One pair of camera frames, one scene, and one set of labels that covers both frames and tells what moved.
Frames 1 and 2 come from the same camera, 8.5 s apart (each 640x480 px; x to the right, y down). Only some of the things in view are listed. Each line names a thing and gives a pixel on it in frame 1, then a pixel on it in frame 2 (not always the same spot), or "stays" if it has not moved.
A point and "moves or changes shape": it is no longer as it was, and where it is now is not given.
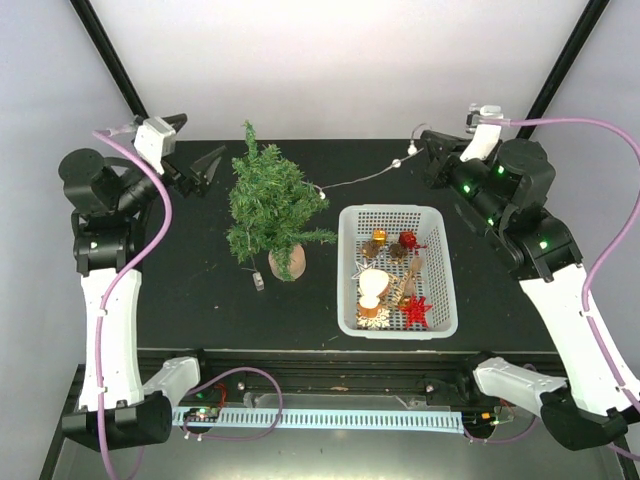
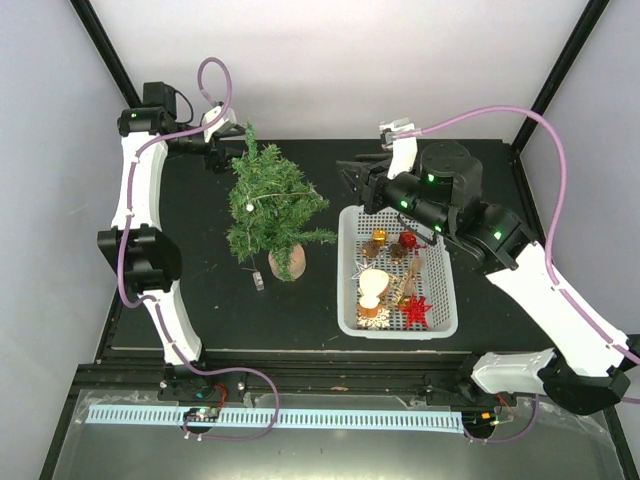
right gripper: (437, 164) → (372, 180)
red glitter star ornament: (415, 311) stays
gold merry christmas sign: (397, 288) stays
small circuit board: (205, 414) stays
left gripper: (197, 180) → (219, 161)
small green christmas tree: (273, 208) stays
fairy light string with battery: (258, 279) moves or changes shape
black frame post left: (94, 26) stays
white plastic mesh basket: (356, 223) stays
